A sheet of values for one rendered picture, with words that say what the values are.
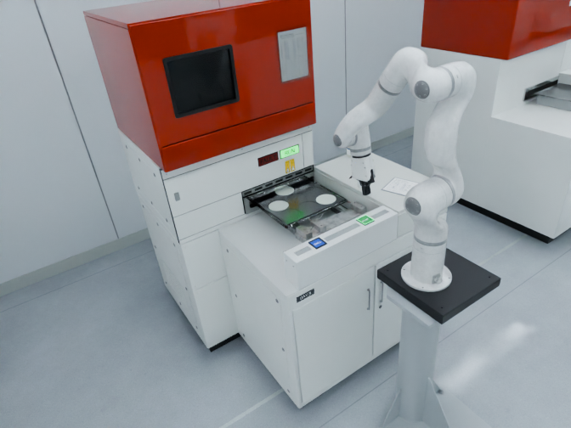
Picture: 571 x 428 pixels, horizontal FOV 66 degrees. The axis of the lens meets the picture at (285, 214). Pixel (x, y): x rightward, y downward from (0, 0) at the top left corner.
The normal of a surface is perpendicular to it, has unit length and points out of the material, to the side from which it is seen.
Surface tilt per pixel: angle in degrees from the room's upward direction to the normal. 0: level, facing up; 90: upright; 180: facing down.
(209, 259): 90
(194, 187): 90
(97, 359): 0
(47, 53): 90
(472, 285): 1
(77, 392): 0
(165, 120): 90
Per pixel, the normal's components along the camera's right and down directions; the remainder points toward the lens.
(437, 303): -0.07, -0.85
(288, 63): 0.55, 0.40
